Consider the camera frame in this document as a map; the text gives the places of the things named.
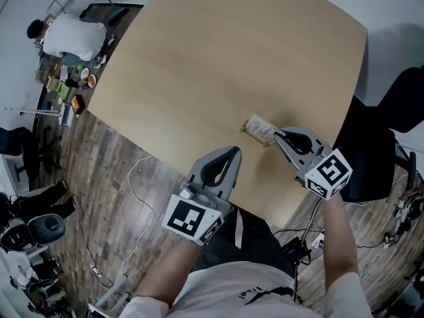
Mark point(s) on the pile of electronics parts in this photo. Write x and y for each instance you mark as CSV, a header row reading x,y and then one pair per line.
x,y
405,217

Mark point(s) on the person's white shirt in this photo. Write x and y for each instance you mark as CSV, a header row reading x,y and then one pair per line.
x,y
232,293

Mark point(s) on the orange bowl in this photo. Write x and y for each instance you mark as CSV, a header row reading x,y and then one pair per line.
x,y
91,81

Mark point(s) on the person's left forearm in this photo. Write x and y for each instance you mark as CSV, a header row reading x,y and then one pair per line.
x,y
172,267

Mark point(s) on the white box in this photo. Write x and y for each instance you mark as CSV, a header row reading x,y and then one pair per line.
x,y
66,114

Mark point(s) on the white pole stand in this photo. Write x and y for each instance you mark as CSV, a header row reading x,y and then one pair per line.
x,y
33,111

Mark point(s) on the person's right forearm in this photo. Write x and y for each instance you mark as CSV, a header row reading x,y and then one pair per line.
x,y
339,237

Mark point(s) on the white plate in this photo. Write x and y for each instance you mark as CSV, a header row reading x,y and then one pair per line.
x,y
84,73

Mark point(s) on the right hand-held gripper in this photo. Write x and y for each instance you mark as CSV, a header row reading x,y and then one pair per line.
x,y
328,174

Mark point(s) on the white power strip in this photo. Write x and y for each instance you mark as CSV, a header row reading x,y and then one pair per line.
x,y
96,272

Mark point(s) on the black and grey headset device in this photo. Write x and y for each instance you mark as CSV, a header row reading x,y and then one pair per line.
x,y
43,229

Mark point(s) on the white plug adapter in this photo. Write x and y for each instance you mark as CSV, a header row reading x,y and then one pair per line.
x,y
318,240

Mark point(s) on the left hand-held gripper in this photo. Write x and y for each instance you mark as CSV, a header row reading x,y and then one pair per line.
x,y
185,217

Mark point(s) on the green broom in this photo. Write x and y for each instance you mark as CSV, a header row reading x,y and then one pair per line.
x,y
119,14

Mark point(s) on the black office chair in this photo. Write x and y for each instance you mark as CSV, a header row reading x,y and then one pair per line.
x,y
26,151
374,157

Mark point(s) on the orange rectangular tray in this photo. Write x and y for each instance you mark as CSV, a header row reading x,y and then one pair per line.
x,y
78,104

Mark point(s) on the person's black trousers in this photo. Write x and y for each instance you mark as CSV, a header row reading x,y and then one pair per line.
x,y
258,243

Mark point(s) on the black electronics box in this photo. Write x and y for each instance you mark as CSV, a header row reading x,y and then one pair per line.
x,y
293,250

